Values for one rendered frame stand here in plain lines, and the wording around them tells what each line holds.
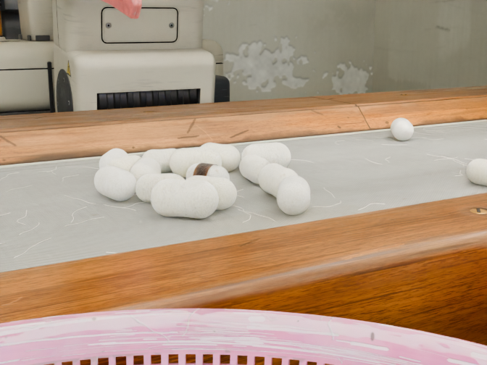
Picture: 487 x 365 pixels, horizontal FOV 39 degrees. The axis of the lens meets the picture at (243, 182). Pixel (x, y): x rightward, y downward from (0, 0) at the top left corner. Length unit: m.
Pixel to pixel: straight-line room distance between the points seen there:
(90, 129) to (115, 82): 0.45
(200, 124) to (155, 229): 0.26
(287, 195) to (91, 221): 0.11
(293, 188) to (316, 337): 0.21
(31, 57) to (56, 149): 0.75
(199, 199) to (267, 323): 0.19
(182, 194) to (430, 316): 0.16
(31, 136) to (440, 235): 0.37
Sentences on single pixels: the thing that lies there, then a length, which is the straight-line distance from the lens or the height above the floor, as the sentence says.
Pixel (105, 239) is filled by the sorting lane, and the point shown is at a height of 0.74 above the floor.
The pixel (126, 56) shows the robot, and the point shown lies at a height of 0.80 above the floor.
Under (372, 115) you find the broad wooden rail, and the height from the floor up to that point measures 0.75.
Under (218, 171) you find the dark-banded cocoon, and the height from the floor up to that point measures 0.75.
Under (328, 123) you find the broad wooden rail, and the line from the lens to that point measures 0.68.
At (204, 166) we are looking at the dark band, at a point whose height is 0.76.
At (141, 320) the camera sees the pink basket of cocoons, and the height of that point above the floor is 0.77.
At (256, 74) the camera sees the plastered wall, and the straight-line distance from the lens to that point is 2.77.
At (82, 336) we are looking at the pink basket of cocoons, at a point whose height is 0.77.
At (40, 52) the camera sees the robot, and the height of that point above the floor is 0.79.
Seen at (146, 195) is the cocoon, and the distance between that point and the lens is 0.42.
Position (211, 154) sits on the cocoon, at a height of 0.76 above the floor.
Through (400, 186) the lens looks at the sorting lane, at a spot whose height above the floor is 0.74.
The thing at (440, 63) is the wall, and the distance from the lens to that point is 2.75.
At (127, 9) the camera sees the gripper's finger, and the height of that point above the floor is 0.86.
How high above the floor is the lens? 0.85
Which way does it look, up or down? 13 degrees down
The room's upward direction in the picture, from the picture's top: straight up
